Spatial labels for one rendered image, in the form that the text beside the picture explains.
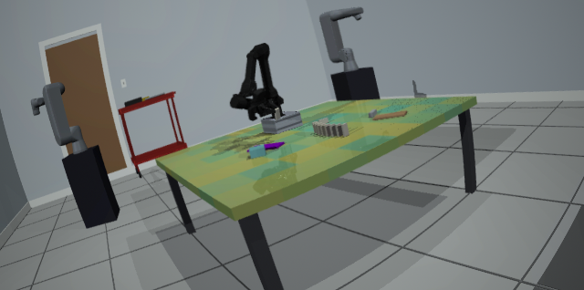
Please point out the teal flat block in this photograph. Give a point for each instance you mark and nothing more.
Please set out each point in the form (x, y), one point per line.
(257, 151)

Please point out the tan flat rectangular slab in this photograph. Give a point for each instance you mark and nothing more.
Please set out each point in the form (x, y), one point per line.
(391, 115)

